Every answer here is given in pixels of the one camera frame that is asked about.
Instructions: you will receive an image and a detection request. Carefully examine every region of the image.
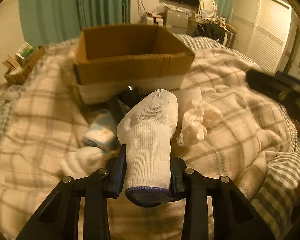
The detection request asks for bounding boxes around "small cardboard box with clutter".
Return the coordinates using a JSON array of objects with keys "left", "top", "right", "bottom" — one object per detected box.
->
[{"left": 2, "top": 42, "right": 45, "bottom": 86}]

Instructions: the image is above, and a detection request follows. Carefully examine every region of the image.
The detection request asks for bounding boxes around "white louvered wardrobe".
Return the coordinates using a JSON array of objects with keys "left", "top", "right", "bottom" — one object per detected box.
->
[{"left": 230, "top": 0, "right": 292, "bottom": 75}]

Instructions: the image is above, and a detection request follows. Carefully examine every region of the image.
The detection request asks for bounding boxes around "white round container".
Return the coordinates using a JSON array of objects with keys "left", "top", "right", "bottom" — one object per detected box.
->
[{"left": 172, "top": 87, "right": 202, "bottom": 107}]

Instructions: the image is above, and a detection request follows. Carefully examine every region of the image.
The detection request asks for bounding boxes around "blue white tissue pack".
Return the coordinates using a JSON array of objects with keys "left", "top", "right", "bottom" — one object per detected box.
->
[{"left": 83, "top": 109, "right": 120, "bottom": 152}]

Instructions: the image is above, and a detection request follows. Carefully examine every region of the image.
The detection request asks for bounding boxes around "black bag on dresser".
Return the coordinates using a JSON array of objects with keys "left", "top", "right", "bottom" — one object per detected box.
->
[{"left": 191, "top": 23, "right": 225, "bottom": 44}]

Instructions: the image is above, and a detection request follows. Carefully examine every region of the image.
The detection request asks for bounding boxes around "white sock purple cuff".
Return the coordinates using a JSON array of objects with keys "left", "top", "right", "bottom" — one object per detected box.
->
[{"left": 116, "top": 89, "right": 178, "bottom": 207}]

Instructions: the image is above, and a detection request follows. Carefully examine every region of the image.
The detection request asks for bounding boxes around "large cardboard box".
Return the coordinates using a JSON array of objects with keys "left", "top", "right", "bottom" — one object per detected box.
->
[{"left": 74, "top": 24, "right": 195, "bottom": 105}]

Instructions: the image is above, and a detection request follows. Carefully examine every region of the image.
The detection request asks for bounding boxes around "plaid cream blanket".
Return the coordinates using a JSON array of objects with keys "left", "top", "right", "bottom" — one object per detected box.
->
[{"left": 0, "top": 38, "right": 293, "bottom": 240}]

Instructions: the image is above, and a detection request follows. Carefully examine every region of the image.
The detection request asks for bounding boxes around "white oval mirror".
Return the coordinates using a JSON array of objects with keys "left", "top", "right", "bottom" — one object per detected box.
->
[{"left": 198, "top": 0, "right": 217, "bottom": 18}]

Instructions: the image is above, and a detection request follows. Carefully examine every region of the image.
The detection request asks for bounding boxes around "white drawer unit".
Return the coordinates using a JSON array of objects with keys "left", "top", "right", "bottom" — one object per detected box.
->
[{"left": 142, "top": 15, "right": 164, "bottom": 27}]

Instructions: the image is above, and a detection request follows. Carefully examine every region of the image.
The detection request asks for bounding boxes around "small white sock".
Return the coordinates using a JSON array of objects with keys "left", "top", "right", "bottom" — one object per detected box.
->
[{"left": 59, "top": 146, "right": 111, "bottom": 179}]

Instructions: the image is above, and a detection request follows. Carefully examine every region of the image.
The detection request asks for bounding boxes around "cream cloth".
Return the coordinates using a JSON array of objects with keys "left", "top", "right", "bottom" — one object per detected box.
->
[{"left": 177, "top": 100, "right": 223, "bottom": 147}]

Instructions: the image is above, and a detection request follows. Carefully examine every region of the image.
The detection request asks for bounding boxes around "grey checked bed sheet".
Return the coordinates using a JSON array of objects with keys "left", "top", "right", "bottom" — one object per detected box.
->
[{"left": 0, "top": 32, "right": 300, "bottom": 240}]

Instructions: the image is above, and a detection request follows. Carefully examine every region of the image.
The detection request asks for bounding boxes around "grey cabinet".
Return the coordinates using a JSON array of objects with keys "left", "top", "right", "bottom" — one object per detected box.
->
[{"left": 165, "top": 9, "right": 189, "bottom": 29}]

